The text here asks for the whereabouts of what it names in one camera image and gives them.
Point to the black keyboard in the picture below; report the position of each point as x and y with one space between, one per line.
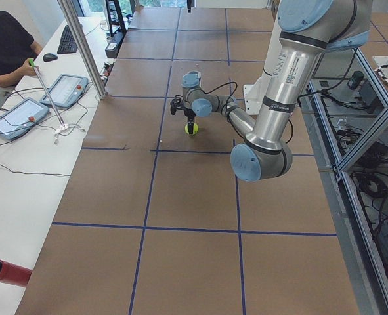
67 44

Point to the metal reach stick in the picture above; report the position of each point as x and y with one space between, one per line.
63 127

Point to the black power adapter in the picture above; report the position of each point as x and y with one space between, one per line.
355 80

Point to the far teach pendant tablet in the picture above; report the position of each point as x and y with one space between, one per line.
67 89

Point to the aluminium frame post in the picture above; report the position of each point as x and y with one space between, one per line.
73 22

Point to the aluminium frame rack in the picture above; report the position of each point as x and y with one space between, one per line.
349 132

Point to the person in black shirt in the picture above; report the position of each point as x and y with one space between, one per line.
17 47

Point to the black computer box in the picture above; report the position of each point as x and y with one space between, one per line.
114 44

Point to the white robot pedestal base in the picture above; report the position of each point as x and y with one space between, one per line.
253 94

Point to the yellow tennis ball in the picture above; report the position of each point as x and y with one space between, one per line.
191 128

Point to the black computer mouse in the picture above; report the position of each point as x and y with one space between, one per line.
49 57

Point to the red cylinder tube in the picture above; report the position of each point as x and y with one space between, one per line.
14 274

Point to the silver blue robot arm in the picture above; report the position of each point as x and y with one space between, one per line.
308 29

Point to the near teach pendant tablet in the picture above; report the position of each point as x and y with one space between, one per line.
21 118

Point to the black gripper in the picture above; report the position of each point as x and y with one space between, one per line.
190 114

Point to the teach pendant tablet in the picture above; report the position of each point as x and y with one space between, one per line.
67 89
21 118

